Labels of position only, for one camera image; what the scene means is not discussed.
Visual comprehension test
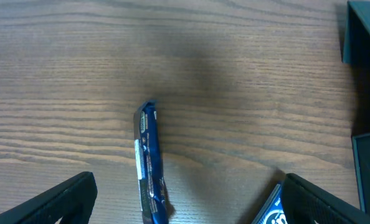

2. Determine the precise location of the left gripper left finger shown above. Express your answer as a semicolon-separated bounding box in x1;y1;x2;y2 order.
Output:
0;172;98;224

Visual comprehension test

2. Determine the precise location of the blue Eclipse mint tin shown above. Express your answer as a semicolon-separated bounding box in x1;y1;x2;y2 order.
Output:
252;182;287;224

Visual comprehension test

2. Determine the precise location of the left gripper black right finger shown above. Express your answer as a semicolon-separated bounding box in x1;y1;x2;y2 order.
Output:
281;173;370;224

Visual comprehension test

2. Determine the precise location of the dark green open box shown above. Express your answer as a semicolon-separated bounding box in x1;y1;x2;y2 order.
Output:
343;1;370;215

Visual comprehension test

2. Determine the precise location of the dark blue candy bar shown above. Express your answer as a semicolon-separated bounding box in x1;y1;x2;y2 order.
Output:
133;100;169;224

